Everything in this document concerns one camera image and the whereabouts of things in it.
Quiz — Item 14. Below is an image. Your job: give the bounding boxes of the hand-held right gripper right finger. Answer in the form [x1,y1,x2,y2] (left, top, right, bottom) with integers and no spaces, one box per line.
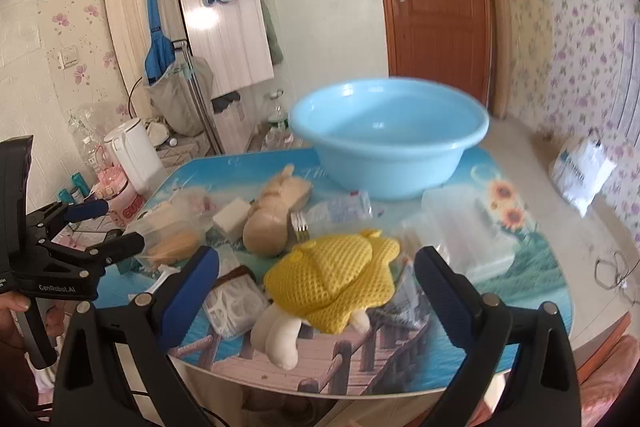
[414,246,583,427]

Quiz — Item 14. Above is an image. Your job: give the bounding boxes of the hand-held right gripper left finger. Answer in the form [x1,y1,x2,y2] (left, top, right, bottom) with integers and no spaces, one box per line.
[52,246,221,427]

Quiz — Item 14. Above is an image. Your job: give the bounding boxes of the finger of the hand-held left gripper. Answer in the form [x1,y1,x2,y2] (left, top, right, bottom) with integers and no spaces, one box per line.
[44,232,146,279]
[25,199,110,233]

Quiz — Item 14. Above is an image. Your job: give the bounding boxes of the white cream tube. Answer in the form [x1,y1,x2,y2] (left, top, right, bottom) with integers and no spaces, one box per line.
[149,268,182,297]

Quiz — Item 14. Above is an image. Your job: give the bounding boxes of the clear printed plastic wrapper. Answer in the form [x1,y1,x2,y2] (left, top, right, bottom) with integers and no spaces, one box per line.
[372,252,437,333]

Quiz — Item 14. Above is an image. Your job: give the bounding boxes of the clear box with band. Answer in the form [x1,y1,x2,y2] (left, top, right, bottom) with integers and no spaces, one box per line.
[202,267,271,340]

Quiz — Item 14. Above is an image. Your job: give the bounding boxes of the clear toothpick box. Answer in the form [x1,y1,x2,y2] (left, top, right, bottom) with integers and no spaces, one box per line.
[131,206,202,268]

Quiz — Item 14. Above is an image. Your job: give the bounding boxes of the brown hair tie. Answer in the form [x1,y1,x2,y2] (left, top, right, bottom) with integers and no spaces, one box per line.
[220,268,256,288]

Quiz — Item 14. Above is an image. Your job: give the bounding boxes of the translucent plastic container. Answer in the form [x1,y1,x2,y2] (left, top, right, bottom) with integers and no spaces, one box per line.
[420,186,516,284]

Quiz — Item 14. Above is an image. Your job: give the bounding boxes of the beige teddy bear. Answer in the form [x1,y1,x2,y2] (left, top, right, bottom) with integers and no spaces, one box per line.
[242,164,313,258]

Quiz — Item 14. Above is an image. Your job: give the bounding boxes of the white plush toy yellow hat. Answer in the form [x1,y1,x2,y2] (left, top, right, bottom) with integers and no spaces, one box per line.
[250,229,403,370]

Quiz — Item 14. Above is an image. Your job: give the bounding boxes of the crushed plastic water bottle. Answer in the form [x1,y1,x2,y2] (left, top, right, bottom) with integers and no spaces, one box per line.
[292,189,373,242]

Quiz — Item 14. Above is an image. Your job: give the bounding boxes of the light blue plastic basin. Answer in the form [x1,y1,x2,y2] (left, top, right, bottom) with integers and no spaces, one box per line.
[290,77,491,202]

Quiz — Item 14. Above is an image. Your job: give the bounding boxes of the person's left forearm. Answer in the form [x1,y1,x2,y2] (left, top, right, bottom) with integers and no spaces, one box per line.
[0,347,56,427]

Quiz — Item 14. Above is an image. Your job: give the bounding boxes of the scenery printed desktop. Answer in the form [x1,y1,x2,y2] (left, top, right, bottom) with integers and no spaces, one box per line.
[92,147,576,400]

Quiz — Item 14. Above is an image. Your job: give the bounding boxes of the person's left hand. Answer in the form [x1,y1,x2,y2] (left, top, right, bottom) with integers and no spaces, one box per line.
[0,294,68,348]

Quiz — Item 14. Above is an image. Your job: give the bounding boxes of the pink plastic jar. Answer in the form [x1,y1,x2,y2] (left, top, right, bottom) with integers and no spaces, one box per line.
[97,167,147,228]

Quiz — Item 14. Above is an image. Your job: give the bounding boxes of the clear plastic bottle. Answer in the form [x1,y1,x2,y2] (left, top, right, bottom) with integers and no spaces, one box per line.
[69,107,109,180]

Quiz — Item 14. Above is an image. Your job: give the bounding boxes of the white electric kettle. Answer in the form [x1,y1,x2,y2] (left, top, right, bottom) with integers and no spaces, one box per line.
[103,117,166,196]

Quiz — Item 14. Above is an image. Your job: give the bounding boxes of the white power adapter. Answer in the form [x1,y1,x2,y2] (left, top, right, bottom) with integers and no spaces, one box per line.
[212,199,252,238]

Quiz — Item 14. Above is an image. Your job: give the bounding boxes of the cream cloth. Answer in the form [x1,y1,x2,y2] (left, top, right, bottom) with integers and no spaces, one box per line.
[144,119,173,145]

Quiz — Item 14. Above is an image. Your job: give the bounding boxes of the grey cloth bag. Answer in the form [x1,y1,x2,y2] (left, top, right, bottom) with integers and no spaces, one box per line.
[147,57,216,138]

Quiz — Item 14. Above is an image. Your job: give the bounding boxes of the metal clothes rack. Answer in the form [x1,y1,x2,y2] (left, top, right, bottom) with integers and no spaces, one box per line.
[172,39,225,155]

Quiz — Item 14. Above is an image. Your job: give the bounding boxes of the wooden stool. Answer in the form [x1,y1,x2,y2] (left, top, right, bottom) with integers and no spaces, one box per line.
[565,307,632,360]

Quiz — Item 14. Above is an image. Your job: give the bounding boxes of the clear bag brown contents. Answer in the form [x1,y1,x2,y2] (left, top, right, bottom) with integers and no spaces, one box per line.
[260,129,296,152]

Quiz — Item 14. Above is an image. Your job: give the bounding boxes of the dark cloth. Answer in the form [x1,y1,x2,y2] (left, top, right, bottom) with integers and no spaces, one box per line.
[212,92,244,116]

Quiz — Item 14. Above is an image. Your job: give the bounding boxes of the blue hanging bag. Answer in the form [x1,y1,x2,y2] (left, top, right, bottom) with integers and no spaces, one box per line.
[142,0,176,86]

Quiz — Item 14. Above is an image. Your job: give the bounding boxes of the white plastic bag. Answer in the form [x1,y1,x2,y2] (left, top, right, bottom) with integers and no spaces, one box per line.
[548,131,617,219]

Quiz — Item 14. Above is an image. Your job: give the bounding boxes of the clear water jug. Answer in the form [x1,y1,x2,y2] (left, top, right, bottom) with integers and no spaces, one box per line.
[267,89,292,142]

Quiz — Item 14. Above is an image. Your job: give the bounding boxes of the light wood wardrobe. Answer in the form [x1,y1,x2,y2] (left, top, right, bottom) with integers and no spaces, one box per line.
[100,0,276,102]

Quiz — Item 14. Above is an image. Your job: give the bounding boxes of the dark green jacket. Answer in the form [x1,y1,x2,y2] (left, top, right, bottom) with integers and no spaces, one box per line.
[260,0,285,68]

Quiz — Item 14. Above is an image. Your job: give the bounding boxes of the floral mattress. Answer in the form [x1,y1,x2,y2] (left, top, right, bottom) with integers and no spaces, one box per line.
[482,0,553,120]

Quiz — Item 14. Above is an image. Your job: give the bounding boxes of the brown wooden door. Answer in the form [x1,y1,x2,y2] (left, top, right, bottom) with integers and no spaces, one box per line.
[367,0,493,108]

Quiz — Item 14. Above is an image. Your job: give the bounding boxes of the thin floor cable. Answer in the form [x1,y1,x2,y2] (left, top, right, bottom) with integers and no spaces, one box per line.
[593,251,635,292]

